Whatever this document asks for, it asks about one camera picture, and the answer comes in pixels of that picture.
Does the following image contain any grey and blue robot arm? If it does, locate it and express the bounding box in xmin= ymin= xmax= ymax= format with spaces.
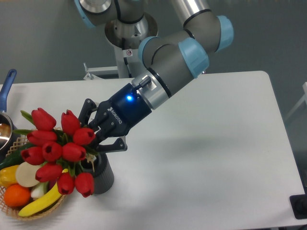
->
xmin=75 ymin=0 xmax=234 ymax=153

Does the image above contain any yellow bell pepper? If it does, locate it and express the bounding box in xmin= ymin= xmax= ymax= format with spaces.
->
xmin=0 ymin=165 xmax=19 ymax=188

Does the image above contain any beige round radish slice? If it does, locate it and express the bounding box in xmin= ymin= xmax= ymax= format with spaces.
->
xmin=15 ymin=162 xmax=41 ymax=187

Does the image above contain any dark red vegetable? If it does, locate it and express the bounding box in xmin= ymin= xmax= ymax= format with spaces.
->
xmin=48 ymin=179 xmax=57 ymax=190

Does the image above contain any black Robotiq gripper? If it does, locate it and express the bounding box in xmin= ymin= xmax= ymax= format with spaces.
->
xmin=78 ymin=83 xmax=152 ymax=152

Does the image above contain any black device at table edge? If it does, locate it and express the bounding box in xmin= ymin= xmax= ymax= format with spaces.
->
xmin=289 ymin=194 xmax=307 ymax=219

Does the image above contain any dark grey ribbed vase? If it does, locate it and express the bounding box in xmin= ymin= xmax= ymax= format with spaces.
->
xmin=81 ymin=153 xmax=114 ymax=195

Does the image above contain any woven wicker basket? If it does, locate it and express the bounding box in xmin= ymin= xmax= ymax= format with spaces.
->
xmin=0 ymin=135 xmax=65 ymax=221

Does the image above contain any orange fruit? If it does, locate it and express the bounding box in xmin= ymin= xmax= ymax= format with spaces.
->
xmin=3 ymin=184 xmax=31 ymax=207

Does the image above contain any yellow banana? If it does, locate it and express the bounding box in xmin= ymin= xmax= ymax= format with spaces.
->
xmin=18 ymin=180 xmax=63 ymax=218

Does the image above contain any blue handled saucepan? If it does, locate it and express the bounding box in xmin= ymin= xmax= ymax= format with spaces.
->
xmin=0 ymin=69 xmax=20 ymax=162

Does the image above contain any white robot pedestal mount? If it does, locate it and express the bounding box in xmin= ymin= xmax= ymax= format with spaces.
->
xmin=84 ymin=13 xmax=158 ymax=80

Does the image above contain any green bok choy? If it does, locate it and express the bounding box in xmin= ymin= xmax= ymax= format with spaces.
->
xmin=31 ymin=182 xmax=49 ymax=200

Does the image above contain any white furniture frame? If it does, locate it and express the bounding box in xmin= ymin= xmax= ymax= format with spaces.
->
xmin=285 ymin=82 xmax=307 ymax=123

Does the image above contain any green cucumber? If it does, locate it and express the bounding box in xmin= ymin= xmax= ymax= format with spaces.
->
xmin=0 ymin=143 xmax=34 ymax=170

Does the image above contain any red tulip bouquet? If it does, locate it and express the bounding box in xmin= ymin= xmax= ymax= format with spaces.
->
xmin=20 ymin=108 xmax=97 ymax=197

